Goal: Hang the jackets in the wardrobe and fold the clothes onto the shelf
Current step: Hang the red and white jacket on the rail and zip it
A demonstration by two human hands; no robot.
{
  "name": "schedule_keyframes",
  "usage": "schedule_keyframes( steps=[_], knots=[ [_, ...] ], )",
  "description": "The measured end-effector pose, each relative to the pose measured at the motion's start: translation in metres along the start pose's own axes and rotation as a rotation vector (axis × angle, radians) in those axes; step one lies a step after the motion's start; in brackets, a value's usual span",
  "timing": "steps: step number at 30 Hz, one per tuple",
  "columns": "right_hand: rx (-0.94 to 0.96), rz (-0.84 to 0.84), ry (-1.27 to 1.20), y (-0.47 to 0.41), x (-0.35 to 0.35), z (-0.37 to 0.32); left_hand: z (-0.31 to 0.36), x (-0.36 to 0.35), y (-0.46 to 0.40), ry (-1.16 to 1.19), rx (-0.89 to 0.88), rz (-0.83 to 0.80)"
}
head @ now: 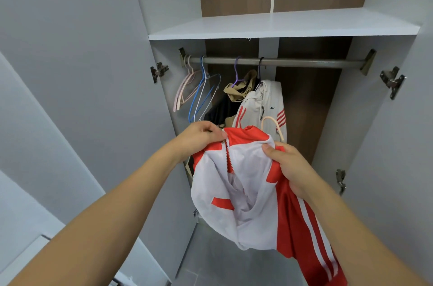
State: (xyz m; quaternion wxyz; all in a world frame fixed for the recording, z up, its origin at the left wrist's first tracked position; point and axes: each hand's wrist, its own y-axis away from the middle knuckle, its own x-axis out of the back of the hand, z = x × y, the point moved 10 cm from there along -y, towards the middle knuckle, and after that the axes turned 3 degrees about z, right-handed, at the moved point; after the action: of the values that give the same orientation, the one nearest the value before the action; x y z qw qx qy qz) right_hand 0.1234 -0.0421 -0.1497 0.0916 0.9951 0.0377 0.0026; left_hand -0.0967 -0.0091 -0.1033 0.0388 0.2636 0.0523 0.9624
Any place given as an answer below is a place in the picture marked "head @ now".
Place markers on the person's right hand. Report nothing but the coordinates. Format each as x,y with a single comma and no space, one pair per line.
294,167

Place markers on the person's left hand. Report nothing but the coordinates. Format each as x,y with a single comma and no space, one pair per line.
196,137

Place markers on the beige hanger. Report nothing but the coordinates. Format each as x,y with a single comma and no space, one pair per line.
277,122

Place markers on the red and white jacket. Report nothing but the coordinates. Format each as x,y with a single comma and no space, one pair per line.
250,208

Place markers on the khaki and black jacket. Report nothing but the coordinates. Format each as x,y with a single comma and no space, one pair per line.
237,89

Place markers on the white jacket with red stripes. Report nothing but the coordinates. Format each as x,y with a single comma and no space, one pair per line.
267,103

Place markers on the person's left forearm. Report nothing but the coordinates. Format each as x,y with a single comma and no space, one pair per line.
101,228

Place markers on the person's right forearm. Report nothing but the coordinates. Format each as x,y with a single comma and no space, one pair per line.
358,242

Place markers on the white wardrobe shelf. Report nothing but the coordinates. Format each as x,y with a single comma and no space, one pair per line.
284,23

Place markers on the metal hanging rod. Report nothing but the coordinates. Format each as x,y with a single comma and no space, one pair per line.
304,62

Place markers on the white side cabinet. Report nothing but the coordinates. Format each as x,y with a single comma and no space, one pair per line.
20,262

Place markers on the brass rod bracket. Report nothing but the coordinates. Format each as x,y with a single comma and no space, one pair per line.
369,61
182,56

